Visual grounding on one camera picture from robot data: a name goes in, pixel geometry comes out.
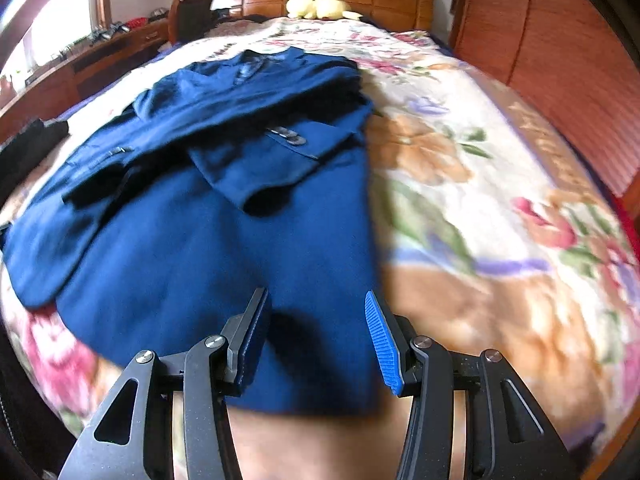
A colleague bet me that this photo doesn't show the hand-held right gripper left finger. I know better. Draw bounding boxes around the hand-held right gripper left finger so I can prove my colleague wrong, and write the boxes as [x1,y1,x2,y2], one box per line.
[59,287,271,480]

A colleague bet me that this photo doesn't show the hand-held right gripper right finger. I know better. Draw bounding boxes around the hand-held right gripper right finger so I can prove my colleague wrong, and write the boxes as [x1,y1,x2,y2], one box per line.
[365,290,571,480]

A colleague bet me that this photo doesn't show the blue blazer jacket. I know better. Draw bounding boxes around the blue blazer jacket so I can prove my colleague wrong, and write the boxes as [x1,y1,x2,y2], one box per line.
[2,46,386,416]

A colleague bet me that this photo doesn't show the black clothes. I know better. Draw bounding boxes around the black clothes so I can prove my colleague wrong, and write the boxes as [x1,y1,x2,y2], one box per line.
[0,119,70,161]

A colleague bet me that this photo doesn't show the floral blanket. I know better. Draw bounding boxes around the floral blanket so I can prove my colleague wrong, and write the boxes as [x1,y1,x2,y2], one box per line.
[0,14,640,480]

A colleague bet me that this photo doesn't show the red cloth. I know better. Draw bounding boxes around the red cloth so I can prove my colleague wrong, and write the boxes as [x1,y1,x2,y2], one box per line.
[611,192,640,233]

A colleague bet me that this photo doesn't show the wooden desk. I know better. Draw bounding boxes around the wooden desk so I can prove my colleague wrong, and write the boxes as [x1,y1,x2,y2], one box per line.
[0,15,171,131]

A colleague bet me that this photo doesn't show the wooden chair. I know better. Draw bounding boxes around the wooden chair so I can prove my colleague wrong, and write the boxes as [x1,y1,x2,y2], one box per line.
[168,0,217,43]

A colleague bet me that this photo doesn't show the black tool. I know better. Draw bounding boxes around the black tool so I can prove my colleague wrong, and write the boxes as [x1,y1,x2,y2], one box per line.
[87,22,131,44]

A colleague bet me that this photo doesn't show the yellow plush toy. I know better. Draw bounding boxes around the yellow plush toy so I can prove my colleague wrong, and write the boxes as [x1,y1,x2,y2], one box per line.
[286,0,363,22]

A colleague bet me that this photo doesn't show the wooden bed headboard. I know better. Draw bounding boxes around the wooden bed headboard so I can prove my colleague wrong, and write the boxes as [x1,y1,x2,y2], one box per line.
[234,0,435,31]

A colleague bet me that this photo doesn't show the wooden wardrobe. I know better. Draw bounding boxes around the wooden wardrobe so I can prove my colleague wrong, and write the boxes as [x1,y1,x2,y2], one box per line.
[448,0,640,201]

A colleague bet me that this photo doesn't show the window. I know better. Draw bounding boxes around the window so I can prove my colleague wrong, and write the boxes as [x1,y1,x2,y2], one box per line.
[0,0,113,76]

